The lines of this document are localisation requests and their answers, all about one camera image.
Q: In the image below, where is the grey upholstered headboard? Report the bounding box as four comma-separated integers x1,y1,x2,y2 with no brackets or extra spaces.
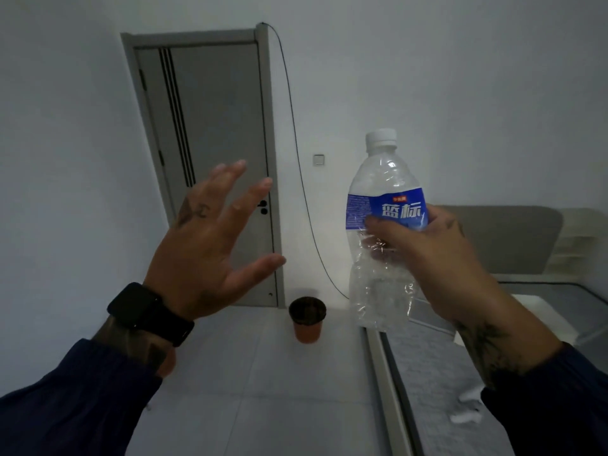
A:
435,205,564,276

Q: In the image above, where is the grey bed mattress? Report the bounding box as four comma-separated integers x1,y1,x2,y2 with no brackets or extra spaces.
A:
380,282,608,456

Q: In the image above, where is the beige cushion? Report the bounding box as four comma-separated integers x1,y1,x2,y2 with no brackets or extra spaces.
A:
543,208,608,281

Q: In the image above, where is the thin black cable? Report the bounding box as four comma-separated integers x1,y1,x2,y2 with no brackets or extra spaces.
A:
263,22,350,300

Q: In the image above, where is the grey door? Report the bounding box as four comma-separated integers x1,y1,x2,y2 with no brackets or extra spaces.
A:
121,23,286,309

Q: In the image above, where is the person's right hand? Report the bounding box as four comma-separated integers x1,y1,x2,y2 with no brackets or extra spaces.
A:
363,204,500,324

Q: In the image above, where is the white bed frame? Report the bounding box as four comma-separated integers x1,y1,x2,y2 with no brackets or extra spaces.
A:
365,326,415,456

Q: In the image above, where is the black smartwatch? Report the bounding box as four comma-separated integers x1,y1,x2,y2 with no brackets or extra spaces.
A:
107,282,195,347

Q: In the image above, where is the person's left forearm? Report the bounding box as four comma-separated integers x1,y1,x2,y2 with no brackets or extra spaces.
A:
0,315,177,456

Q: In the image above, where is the clear plastic bottle blue label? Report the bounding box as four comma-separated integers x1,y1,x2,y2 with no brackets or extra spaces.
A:
345,128,430,331

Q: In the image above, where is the brown plant pot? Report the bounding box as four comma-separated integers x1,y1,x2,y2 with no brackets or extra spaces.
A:
288,296,327,345

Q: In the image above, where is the person's right forearm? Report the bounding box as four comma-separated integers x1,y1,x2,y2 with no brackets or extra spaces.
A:
453,286,608,456

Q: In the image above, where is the person's left hand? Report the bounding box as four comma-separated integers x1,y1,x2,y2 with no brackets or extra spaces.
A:
142,160,287,323

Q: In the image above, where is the white pillow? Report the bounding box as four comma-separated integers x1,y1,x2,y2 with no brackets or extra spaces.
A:
453,294,581,348

